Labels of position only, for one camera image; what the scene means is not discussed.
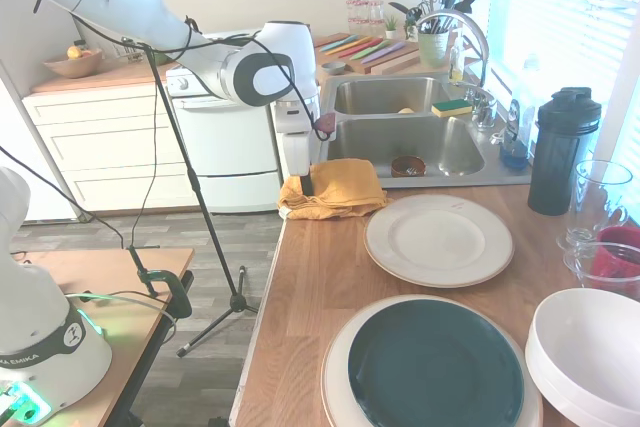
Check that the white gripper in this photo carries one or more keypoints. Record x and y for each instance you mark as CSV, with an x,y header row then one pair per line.
x,y
296,152

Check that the yellow cloth towel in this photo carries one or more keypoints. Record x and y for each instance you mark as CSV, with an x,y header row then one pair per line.
x,y
345,187

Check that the white plate with tan rim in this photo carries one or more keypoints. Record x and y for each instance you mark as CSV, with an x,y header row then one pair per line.
x,y
437,239

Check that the dark green plate stack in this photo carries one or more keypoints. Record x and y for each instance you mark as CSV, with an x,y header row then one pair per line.
x,y
335,372

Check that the brown bowl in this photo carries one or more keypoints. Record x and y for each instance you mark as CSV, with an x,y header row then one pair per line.
x,y
400,167

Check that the black tripod stand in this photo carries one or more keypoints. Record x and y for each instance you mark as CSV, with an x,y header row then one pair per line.
x,y
210,227

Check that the small grey bowl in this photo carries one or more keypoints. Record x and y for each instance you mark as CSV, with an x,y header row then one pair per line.
x,y
333,67

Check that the stainless steel double sink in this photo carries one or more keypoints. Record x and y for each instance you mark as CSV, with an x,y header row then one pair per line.
x,y
425,142

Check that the orange knife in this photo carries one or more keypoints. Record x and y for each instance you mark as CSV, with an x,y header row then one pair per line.
x,y
347,46

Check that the teal knife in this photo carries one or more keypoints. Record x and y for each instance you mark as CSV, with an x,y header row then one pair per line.
x,y
339,43

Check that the pink knife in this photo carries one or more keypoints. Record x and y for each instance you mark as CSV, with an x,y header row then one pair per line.
x,y
364,51

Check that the green knife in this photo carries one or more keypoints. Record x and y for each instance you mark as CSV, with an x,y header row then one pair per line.
x,y
372,52

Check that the purple knife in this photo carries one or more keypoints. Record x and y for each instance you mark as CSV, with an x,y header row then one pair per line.
x,y
384,53

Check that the wooden cutting board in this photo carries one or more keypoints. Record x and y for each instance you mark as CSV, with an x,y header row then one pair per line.
x,y
400,59

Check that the yellow green sponge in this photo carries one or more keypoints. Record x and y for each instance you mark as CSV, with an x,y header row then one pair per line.
x,y
451,108

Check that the glass jar red checked lid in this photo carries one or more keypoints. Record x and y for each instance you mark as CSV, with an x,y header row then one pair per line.
x,y
376,11
352,17
364,17

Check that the dark green c-clamp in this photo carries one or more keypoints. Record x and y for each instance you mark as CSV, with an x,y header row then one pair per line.
x,y
155,277

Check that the small green potted plant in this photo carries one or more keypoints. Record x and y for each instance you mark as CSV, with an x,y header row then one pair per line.
x,y
391,24

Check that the pale green utensil holder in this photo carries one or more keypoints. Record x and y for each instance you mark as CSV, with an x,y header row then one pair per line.
x,y
433,49

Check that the chrome sink knob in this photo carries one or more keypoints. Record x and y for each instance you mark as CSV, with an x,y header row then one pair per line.
x,y
469,95

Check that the yellow liquid soap bottle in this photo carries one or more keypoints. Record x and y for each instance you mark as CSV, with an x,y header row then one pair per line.
x,y
456,64

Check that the leafy green houseplant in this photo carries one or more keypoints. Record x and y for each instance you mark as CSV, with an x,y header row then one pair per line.
x,y
412,22

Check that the white drawer cabinet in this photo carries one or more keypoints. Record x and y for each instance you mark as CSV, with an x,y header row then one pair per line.
x,y
100,147

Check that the clear dish soap bottle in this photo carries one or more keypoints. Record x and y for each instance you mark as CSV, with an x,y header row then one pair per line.
x,y
517,147

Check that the chrome gooseneck faucet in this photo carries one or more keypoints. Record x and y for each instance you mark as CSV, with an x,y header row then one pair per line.
x,y
475,32

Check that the black turner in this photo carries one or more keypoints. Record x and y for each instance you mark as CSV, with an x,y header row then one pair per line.
x,y
470,1

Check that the black shaker bottle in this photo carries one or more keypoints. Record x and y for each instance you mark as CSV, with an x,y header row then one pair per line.
x,y
560,157

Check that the wooden fruit bowl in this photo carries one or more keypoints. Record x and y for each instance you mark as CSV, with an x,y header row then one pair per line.
x,y
75,67

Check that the yellow red fruit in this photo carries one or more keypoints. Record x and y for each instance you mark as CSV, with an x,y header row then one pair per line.
x,y
75,51

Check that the tall clear glass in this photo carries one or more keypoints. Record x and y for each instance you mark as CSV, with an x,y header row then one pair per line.
x,y
600,197

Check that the white bowl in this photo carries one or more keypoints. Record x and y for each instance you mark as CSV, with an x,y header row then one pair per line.
x,y
537,372
590,342

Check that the red mug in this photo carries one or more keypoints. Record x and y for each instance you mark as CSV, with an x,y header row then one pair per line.
x,y
617,247

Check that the wide white window blind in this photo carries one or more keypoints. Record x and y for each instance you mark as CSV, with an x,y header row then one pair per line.
x,y
630,147

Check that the wrist camera with red mount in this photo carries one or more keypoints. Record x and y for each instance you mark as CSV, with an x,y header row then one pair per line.
x,y
325,127

